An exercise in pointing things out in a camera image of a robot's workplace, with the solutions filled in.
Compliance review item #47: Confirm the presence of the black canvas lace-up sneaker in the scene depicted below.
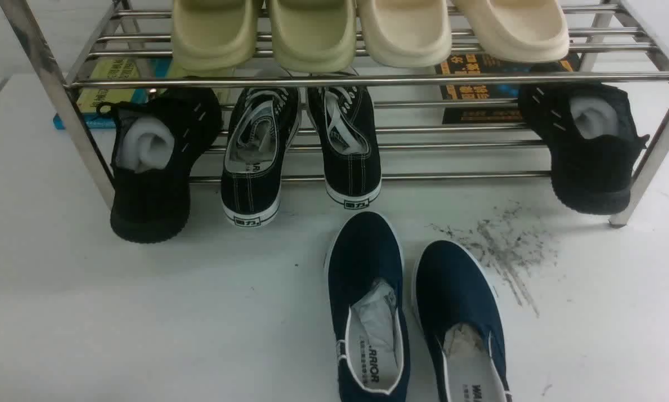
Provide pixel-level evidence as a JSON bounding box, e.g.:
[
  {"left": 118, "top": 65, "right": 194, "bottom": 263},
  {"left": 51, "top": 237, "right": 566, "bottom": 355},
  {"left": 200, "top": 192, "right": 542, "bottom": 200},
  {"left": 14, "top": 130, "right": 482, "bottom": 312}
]
[
  {"left": 306, "top": 87, "right": 381, "bottom": 210},
  {"left": 221, "top": 88, "right": 302, "bottom": 228}
]

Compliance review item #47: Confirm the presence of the navy slip-on shoe left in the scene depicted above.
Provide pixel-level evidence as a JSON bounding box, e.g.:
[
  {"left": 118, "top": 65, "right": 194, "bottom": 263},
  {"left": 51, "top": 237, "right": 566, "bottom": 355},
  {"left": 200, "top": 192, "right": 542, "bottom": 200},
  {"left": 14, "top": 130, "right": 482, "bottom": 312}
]
[{"left": 323, "top": 211, "right": 411, "bottom": 401}]

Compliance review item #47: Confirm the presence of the navy slip-on shoe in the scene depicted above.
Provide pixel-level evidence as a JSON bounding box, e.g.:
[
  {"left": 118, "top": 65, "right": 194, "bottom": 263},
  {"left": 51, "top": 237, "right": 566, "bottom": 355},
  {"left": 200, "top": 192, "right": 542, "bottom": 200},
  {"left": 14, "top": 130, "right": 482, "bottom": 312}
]
[
  {"left": 412, "top": 240, "right": 512, "bottom": 401},
  {"left": 323, "top": 211, "right": 411, "bottom": 401}
]

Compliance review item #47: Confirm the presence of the navy slip-on shoe right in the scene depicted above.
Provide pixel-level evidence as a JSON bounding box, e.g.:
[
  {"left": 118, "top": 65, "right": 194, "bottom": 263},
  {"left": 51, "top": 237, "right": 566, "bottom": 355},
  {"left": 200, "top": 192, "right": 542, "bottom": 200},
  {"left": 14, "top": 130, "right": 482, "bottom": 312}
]
[{"left": 412, "top": 240, "right": 512, "bottom": 401}]

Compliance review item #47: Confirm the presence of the stainless steel shoe rack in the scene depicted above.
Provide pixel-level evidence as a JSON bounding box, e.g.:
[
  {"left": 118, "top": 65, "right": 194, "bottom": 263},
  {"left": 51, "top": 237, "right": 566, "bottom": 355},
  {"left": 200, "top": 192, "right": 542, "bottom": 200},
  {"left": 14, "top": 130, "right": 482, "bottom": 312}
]
[{"left": 0, "top": 1, "right": 669, "bottom": 227}]

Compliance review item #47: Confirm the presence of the green foam slipper right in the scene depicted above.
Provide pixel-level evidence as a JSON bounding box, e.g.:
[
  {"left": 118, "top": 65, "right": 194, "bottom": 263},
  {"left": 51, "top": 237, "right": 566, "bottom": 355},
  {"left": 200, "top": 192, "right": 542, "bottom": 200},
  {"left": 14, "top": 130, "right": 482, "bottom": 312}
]
[{"left": 265, "top": 1, "right": 357, "bottom": 74}]

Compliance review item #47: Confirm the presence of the green foam slipper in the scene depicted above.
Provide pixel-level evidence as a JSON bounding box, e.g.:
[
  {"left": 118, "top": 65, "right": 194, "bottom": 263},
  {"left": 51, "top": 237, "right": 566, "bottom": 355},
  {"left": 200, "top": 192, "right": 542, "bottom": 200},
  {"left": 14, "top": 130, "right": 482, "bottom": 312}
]
[
  {"left": 171, "top": 1, "right": 263, "bottom": 72},
  {"left": 265, "top": 1, "right": 357, "bottom": 74}
]

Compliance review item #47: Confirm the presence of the cream foam slipper left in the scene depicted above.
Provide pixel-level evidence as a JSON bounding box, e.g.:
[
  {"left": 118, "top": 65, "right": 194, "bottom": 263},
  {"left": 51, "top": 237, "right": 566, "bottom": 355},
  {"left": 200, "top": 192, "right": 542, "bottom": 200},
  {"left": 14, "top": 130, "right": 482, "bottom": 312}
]
[{"left": 356, "top": 1, "right": 452, "bottom": 68}]

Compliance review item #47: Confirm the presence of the cream foam slipper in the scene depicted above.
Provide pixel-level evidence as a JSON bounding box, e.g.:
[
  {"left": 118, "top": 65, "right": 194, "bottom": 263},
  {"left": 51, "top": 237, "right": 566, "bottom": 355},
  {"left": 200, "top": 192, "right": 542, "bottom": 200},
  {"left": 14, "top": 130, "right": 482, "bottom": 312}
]
[
  {"left": 454, "top": 1, "right": 570, "bottom": 64},
  {"left": 356, "top": 1, "right": 452, "bottom": 68}
]

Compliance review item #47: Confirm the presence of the black knit sneaker left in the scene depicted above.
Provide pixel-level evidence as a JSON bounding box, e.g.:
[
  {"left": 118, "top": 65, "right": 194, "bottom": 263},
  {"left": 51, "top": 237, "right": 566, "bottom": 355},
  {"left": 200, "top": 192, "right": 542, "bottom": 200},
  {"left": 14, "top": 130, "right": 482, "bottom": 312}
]
[{"left": 97, "top": 88, "right": 222, "bottom": 244}]

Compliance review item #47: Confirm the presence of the black knit sneaker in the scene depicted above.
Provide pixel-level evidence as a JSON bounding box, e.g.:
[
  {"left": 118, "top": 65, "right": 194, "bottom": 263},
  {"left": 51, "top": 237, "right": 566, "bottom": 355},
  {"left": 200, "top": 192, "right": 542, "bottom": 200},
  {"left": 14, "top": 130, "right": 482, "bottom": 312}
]
[
  {"left": 518, "top": 83, "right": 649, "bottom": 216},
  {"left": 97, "top": 88, "right": 222, "bottom": 244}
]

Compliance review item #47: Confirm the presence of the black and orange book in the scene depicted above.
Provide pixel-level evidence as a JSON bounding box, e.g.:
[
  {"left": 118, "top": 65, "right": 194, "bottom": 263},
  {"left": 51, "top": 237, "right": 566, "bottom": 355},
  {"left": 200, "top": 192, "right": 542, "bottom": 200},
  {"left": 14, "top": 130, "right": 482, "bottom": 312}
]
[{"left": 435, "top": 52, "right": 585, "bottom": 137}]

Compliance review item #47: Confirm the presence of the green foam slipper left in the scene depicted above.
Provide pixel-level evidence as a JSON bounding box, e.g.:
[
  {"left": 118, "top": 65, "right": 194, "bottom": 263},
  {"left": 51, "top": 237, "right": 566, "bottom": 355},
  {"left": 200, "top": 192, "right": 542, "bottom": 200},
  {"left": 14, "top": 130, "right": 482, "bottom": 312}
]
[{"left": 171, "top": 1, "right": 263, "bottom": 72}]

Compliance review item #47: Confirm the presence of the cream foam slipper right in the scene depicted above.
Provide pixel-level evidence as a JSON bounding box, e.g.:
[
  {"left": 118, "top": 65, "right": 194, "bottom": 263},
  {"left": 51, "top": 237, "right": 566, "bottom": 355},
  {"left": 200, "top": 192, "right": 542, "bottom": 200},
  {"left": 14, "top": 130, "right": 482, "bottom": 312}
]
[{"left": 454, "top": 1, "right": 570, "bottom": 64}]

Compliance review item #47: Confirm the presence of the yellow and blue book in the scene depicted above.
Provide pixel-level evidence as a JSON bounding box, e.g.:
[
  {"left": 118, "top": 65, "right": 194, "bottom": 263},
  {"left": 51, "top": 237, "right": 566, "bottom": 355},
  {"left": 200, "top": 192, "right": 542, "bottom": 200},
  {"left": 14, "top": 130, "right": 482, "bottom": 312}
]
[{"left": 70, "top": 57, "right": 234, "bottom": 130}]

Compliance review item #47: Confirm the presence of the black knit sneaker right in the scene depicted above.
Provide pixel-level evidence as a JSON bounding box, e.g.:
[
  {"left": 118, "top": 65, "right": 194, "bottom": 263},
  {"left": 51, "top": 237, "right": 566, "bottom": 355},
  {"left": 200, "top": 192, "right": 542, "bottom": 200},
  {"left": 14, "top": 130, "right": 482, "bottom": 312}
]
[{"left": 518, "top": 83, "right": 649, "bottom": 216}]

